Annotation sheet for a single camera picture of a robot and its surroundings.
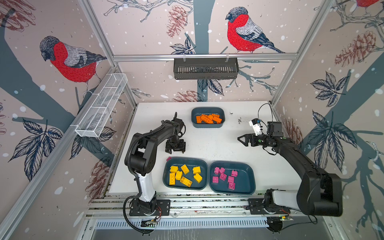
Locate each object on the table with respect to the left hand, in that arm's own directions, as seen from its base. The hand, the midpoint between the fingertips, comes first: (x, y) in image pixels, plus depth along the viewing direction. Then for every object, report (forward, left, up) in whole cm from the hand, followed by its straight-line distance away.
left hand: (179, 152), depth 91 cm
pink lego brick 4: (-11, -25, 0) cm, 28 cm away
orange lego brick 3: (+25, -28, 0) cm, 37 cm away
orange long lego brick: (+27, -18, 0) cm, 32 cm away
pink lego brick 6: (-17, -30, -1) cm, 34 cm away
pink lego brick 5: (-20, -30, -1) cm, 36 cm away
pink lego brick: (-16, -21, -1) cm, 27 cm away
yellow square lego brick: (-11, -11, 0) cm, 16 cm away
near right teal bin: (-17, -38, -3) cm, 42 cm away
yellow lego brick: (-10, +2, 0) cm, 11 cm away
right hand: (+3, -39, +10) cm, 40 cm away
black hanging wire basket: (+51, -18, +26) cm, 60 cm away
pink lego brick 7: (-13, -32, -1) cm, 35 cm away
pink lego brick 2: (-11, -22, 0) cm, 25 cm away
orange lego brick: (+26, -13, 0) cm, 29 cm away
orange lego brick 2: (+30, -27, 0) cm, 40 cm away
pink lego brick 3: (-14, -26, -2) cm, 30 cm away
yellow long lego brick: (-15, +3, -3) cm, 16 cm away
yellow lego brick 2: (-10, -4, -2) cm, 11 cm away
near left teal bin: (-6, -6, -4) cm, 9 cm away
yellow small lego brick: (-15, -12, -1) cm, 19 cm away
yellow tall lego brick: (-14, -1, 0) cm, 14 cm away
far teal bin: (+35, -13, -1) cm, 37 cm away
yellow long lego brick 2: (-17, -5, -1) cm, 18 cm away
